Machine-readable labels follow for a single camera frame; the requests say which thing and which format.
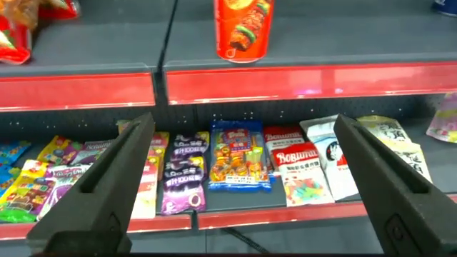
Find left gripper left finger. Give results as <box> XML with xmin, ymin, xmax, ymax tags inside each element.
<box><xmin>26</xmin><ymin>112</ymin><xmax>156</xmax><ymax>255</ymax></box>

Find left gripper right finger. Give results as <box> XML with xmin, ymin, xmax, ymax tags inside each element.
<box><xmin>333</xmin><ymin>114</ymin><xmax>457</xmax><ymax>256</ymax></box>

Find grey shop shelf red strips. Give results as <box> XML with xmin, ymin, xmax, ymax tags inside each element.
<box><xmin>0</xmin><ymin>0</ymin><xmax>457</xmax><ymax>255</ymax></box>

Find white purple candy pack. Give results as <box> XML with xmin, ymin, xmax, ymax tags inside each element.
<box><xmin>36</xmin><ymin>163</ymin><xmax>94</xmax><ymax>221</ymax></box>

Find pale yellow snack pack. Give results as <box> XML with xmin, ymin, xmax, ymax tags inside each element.
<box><xmin>356</xmin><ymin>114</ymin><xmax>405</xmax><ymax>144</ymax></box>
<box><xmin>388</xmin><ymin>140</ymin><xmax>433</xmax><ymax>183</ymax></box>

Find purple grey candy pack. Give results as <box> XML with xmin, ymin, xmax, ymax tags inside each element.
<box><xmin>70</xmin><ymin>139</ymin><xmax>116</xmax><ymax>166</ymax></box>

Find white red candy pack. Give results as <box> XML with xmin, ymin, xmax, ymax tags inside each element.
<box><xmin>130</xmin><ymin>156</ymin><xmax>160</xmax><ymax>220</ymax></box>

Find yellow purple candy pack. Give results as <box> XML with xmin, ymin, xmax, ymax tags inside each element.
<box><xmin>36</xmin><ymin>135</ymin><xmax>84</xmax><ymax>166</ymax></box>

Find yellow green candy pack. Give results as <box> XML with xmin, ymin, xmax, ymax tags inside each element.
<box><xmin>0</xmin><ymin>159</ymin><xmax>57</xmax><ymax>224</ymax></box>

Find white candy pack with face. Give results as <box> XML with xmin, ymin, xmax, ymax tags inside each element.
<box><xmin>298</xmin><ymin>114</ymin><xmax>360</xmax><ymax>202</ymax></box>

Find yellow red candy pack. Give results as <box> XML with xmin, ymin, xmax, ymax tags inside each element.
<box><xmin>116</xmin><ymin>119</ymin><xmax>171</xmax><ymax>181</ymax></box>

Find blue candy pack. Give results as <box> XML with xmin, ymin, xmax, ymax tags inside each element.
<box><xmin>0</xmin><ymin>140</ymin><xmax>32</xmax><ymax>166</ymax></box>
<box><xmin>0</xmin><ymin>165</ymin><xmax>22</xmax><ymax>197</ymax></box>

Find pink pastel candy pack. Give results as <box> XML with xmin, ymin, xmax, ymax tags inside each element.
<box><xmin>425</xmin><ymin>92</ymin><xmax>457</xmax><ymax>144</ymax></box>

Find red white gummy pack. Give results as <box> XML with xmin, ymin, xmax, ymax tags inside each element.
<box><xmin>271</xmin><ymin>141</ymin><xmax>336</xmax><ymax>208</ymax></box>
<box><xmin>263</xmin><ymin>124</ymin><xmax>306</xmax><ymax>173</ymax></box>

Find blue clear gummy pack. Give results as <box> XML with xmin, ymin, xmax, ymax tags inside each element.
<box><xmin>208</xmin><ymin>119</ymin><xmax>273</xmax><ymax>193</ymax></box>

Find red snack bag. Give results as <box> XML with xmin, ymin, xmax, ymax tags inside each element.
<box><xmin>0</xmin><ymin>0</ymin><xmax>40</xmax><ymax>66</ymax></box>
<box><xmin>38</xmin><ymin>0</ymin><xmax>81</xmax><ymax>21</ymax></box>

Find blue white container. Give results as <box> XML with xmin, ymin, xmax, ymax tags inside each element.
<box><xmin>431</xmin><ymin>0</ymin><xmax>457</xmax><ymax>17</ymax></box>

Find red snack can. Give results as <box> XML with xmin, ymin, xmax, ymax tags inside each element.
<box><xmin>213</xmin><ymin>0</ymin><xmax>276</xmax><ymax>64</ymax></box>

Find black cable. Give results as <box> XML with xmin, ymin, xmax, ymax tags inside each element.
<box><xmin>221</xmin><ymin>227</ymin><xmax>271</xmax><ymax>255</ymax></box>

